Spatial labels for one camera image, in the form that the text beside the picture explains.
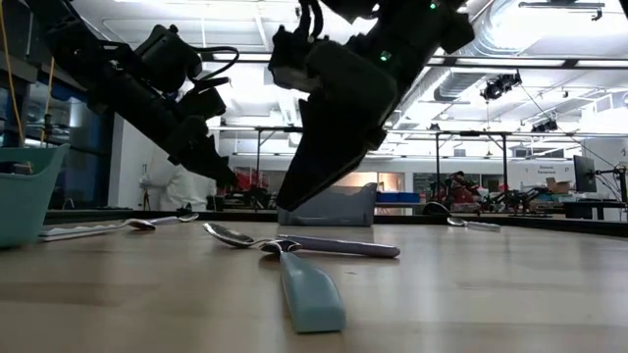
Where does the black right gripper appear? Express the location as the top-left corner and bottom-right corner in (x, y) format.
(275, 38), (400, 214)

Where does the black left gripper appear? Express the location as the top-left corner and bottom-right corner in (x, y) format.
(102, 76), (240, 191)

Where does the light blue-handled spoon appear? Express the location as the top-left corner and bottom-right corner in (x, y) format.
(145, 212), (200, 227)

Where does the purple-handled spoon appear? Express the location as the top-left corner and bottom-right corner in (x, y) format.
(202, 222), (401, 260)

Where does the white teal wavy-handled spoon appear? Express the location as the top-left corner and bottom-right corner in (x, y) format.
(258, 238), (347, 335)
(38, 218), (157, 242)
(445, 216), (502, 233)

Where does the person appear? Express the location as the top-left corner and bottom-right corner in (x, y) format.
(138, 146), (218, 213)
(440, 170), (485, 212)

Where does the grey plastic bin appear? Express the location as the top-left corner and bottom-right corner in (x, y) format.
(278, 182), (378, 227)

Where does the blue storage bin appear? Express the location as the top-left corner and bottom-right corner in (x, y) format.
(376, 191), (421, 204)

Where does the black rounded object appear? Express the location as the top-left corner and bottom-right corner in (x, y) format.
(422, 201), (455, 217)

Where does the teal plastic bin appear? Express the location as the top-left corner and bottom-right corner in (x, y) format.
(0, 142), (72, 249)

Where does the overhead LED light bar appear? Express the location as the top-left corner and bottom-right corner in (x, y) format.
(203, 50), (628, 70)

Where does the cardboard box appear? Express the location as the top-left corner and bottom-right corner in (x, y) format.
(545, 176), (573, 195)

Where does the black computer monitor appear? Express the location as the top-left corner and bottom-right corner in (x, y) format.
(572, 154), (599, 194)

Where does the black metal table frame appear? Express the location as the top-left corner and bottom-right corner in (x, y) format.
(254, 126), (305, 187)
(434, 129), (512, 202)

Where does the black table edge rail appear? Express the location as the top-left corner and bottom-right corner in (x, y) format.
(43, 209), (628, 236)

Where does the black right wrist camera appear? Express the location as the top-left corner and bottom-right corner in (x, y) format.
(267, 24), (328, 94)

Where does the silver ventilation duct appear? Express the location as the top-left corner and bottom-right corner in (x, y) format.
(434, 0), (546, 103)

